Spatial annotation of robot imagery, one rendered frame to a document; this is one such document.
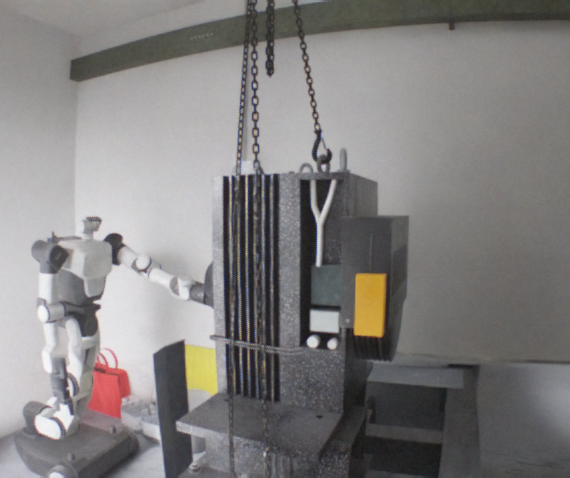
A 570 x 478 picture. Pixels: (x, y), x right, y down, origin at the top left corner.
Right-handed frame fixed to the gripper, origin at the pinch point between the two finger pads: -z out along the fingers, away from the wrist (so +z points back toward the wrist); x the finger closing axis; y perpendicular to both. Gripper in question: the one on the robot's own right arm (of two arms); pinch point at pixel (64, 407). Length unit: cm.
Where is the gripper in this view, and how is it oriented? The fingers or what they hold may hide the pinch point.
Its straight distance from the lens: 231.9
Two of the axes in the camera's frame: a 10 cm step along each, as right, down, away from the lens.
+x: 9.2, -0.5, -4.0
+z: -0.7, -10.0, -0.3
